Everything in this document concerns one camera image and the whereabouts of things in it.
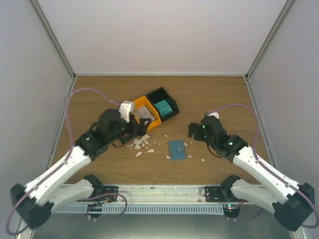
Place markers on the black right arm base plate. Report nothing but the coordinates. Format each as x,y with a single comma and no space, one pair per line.
218,194

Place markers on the teal card holder wallet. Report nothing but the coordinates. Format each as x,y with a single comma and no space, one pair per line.
177,150

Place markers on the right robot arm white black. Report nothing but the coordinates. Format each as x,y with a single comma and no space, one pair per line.
290,202

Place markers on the orange plastic bin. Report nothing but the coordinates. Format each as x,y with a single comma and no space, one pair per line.
143,101

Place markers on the black bin with teal cards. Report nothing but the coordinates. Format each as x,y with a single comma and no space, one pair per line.
162,94

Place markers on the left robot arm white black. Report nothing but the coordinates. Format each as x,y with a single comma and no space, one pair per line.
36,200

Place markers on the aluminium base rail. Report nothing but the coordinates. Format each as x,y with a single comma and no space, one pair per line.
138,194

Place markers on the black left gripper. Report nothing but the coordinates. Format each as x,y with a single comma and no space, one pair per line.
142,130

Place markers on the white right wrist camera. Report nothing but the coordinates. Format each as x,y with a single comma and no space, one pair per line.
212,113

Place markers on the white cards in orange bin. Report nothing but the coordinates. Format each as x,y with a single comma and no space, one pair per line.
143,112

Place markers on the aluminium frame post right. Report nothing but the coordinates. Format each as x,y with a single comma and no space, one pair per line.
270,36

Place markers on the stack of teal cards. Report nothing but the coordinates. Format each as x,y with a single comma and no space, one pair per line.
163,108

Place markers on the aluminium frame post left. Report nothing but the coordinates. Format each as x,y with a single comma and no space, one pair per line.
48,29

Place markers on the grey slotted cable duct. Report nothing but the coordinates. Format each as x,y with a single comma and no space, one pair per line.
115,209

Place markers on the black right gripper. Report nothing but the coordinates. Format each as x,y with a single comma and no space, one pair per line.
192,127

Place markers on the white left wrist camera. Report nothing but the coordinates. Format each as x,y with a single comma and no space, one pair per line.
125,108

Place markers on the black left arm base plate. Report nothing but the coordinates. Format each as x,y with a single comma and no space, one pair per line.
103,194

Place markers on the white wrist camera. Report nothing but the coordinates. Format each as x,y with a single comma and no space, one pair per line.
212,113
125,108

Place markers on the aluminium frame post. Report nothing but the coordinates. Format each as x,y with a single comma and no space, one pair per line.
270,36
48,29

